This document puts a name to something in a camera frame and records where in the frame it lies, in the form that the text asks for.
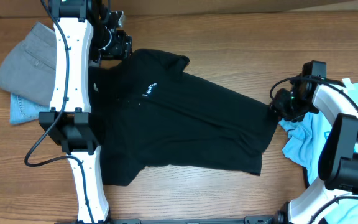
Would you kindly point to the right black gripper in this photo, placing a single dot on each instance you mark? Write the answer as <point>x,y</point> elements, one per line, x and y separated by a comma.
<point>276,104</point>

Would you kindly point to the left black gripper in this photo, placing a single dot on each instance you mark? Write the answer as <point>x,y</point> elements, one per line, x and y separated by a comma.
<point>122,50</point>

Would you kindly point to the black polo shirt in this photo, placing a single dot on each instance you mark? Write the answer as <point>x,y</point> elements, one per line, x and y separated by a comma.
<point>155,114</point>

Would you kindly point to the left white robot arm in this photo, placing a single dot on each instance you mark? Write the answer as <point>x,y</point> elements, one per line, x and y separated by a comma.
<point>86,32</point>

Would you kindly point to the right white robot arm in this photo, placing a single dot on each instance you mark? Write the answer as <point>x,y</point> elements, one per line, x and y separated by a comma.
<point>337,179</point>

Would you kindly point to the light blue printed t-shirt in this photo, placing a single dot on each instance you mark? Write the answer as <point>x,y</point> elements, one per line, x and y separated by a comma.
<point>306,140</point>

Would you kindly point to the folded grey trousers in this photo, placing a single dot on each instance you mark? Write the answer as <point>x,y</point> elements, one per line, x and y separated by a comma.
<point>29,68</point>

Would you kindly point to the folded blue jeans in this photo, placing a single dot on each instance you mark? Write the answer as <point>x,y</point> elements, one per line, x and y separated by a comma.
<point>23,110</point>

